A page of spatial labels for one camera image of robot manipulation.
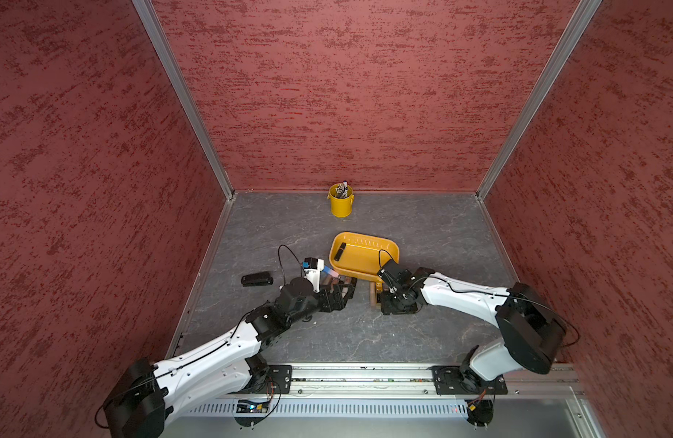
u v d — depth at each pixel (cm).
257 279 92
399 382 75
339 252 100
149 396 40
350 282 92
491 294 49
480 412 70
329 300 67
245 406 72
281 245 103
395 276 69
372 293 90
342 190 100
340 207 109
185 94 88
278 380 73
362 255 103
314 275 71
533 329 44
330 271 94
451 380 74
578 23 73
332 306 67
